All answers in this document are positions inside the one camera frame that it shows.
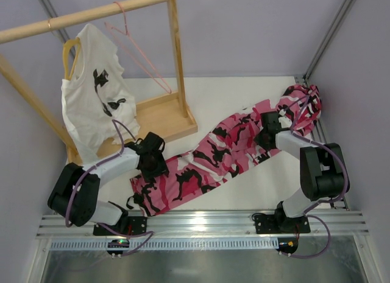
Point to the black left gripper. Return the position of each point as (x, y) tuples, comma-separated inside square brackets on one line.
[(155, 170)]

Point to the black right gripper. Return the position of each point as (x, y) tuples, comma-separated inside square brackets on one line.
[(263, 140)]

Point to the pink camouflage trousers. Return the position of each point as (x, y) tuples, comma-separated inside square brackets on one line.
[(225, 152)]

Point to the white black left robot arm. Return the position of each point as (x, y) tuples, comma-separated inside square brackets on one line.
[(75, 194)]

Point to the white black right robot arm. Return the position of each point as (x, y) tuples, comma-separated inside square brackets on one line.
[(296, 205)]

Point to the yellow wooden hanger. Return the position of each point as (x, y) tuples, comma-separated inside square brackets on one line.
[(70, 55)]

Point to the wooden clothes rack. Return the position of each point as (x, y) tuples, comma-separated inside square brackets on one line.
[(167, 115)]

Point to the white printed t-shirt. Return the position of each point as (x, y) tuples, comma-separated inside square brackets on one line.
[(96, 101)]

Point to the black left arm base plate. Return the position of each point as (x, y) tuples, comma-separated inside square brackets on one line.
[(128, 226)]

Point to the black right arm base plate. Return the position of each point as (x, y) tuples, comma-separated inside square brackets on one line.
[(279, 224)]

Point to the slotted grey cable duct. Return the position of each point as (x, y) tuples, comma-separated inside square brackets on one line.
[(166, 244)]

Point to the pink wire hanger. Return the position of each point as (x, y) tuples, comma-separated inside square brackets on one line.
[(115, 31)]

